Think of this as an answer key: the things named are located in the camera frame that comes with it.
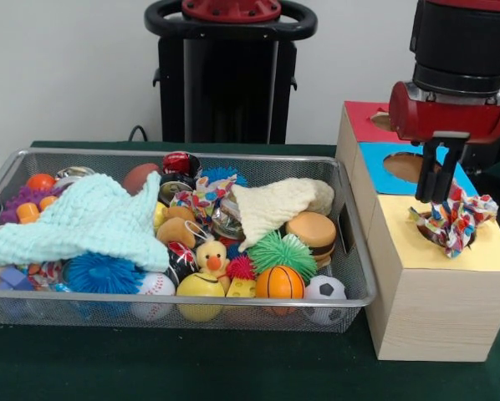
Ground large blue spiky ball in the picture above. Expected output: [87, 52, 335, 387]
[68, 251, 149, 296]

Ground toy hamburger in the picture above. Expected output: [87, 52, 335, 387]
[285, 211, 338, 268]

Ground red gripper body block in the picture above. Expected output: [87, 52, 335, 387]
[388, 80, 500, 146]

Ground black cable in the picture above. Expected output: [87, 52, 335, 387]
[127, 124, 151, 143]

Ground green spiky ball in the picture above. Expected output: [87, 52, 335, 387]
[247, 231, 318, 279]

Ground toy soccer ball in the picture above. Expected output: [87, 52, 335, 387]
[304, 274, 348, 327]

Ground dark green table cloth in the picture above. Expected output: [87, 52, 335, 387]
[0, 140, 500, 401]

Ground colourful confetti paper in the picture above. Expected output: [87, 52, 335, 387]
[169, 174, 238, 226]
[407, 183, 500, 259]

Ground yellow smiley ball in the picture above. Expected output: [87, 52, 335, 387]
[176, 272, 227, 322]

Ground shallow metal mesh bin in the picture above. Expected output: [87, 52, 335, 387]
[0, 146, 379, 334]

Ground yellow plush duck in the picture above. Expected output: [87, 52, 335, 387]
[195, 241, 232, 289]

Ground wooden box with three holes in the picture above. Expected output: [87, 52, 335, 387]
[335, 99, 500, 363]

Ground light blue knitted cloth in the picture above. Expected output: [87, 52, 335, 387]
[0, 171, 171, 272]

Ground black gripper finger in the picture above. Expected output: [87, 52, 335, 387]
[432, 144, 462, 206]
[415, 141, 437, 205]

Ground cream knitted cloth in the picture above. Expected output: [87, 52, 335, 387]
[229, 177, 336, 254]

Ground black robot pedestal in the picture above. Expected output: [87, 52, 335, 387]
[144, 0, 318, 145]

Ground orange toy basketball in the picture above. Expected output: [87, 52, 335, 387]
[254, 265, 307, 300]

